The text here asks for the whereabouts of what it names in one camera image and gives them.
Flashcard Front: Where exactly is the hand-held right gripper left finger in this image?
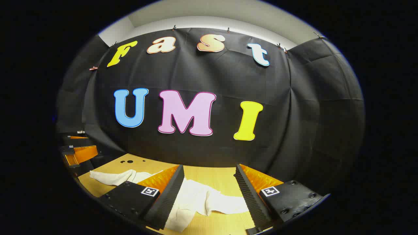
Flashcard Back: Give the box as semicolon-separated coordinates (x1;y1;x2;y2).
97;164;185;231

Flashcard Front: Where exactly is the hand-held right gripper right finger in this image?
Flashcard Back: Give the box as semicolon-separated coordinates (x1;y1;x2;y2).
234;164;331;235

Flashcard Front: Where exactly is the white zip-neck garment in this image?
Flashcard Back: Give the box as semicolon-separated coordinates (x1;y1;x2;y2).
90;169;250;233

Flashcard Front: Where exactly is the black backdrop cloth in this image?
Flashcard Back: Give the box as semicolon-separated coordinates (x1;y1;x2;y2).
56;28;365;196

